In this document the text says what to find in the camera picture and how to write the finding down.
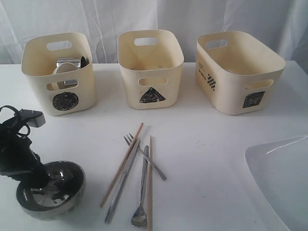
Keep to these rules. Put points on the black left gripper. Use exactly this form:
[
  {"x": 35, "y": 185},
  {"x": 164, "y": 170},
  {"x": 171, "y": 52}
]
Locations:
[{"x": 17, "y": 161}]

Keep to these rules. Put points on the stainless steel bowl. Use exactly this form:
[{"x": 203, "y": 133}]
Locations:
[{"x": 59, "y": 197}]

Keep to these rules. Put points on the white ceramic bowl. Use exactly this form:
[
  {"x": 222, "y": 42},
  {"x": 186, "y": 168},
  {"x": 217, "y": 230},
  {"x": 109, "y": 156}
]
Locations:
[{"x": 66, "y": 67}]

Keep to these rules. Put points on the wooden chopstick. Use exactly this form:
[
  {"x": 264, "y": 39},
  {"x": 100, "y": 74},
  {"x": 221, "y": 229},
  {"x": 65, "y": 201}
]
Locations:
[
  {"x": 121, "y": 166},
  {"x": 150, "y": 199}
]

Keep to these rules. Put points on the steel mug with solid handle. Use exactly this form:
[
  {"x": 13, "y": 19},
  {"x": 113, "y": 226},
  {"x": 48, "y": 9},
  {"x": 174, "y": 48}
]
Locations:
[{"x": 78, "y": 62}]

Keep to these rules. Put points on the stainless steel table knife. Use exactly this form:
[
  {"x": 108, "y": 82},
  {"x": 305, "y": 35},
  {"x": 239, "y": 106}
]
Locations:
[{"x": 121, "y": 183}]

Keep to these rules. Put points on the stainless steel fork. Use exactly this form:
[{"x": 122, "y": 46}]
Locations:
[{"x": 128, "y": 138}]

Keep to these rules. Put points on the stainless steel spoon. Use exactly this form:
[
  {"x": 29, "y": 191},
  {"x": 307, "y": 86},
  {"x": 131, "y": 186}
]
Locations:
[{"x": 139, "y": 219}]

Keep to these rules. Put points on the cream bin with circle mark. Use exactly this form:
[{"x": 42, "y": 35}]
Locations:
[{"x": 39, "y": 62}]

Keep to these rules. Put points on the cream bin with triangle mark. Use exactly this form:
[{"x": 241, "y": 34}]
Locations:
[{"x": 151, "y": 64}]

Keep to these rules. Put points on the white curtain backdrop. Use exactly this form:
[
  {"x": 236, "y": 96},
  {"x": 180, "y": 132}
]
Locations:
[{"x": 280, "y": 24}]

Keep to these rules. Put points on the cream bin with square mark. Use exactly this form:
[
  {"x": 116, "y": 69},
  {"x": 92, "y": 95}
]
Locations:
[{"x": 236, "y": 71}]

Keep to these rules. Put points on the white square plate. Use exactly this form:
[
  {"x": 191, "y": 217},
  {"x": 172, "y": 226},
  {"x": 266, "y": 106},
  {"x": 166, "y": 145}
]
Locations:
[{"x": 280, "y": 170}]

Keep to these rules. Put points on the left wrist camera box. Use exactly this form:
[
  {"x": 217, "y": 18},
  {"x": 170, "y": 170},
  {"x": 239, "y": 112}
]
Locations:
[{"x": 32, "y": 118}]

